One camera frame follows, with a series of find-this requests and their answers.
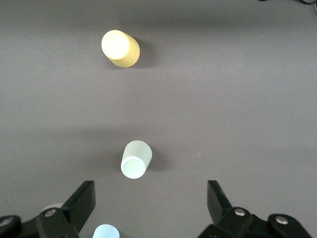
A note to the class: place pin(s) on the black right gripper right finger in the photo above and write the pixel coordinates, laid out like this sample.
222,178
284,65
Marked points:
223,215

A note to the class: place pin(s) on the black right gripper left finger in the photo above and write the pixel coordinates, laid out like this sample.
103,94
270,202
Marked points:
74,210

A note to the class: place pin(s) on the pale green plastic cup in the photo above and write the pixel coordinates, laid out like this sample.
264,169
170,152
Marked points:
135,161

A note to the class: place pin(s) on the yellow plastic cup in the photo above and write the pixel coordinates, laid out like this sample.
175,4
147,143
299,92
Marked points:
121,49

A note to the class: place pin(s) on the light blue plastic cup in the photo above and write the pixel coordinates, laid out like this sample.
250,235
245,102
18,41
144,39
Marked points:
106,231

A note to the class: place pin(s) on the dark grey table cover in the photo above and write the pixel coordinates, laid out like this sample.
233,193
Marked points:
223,99

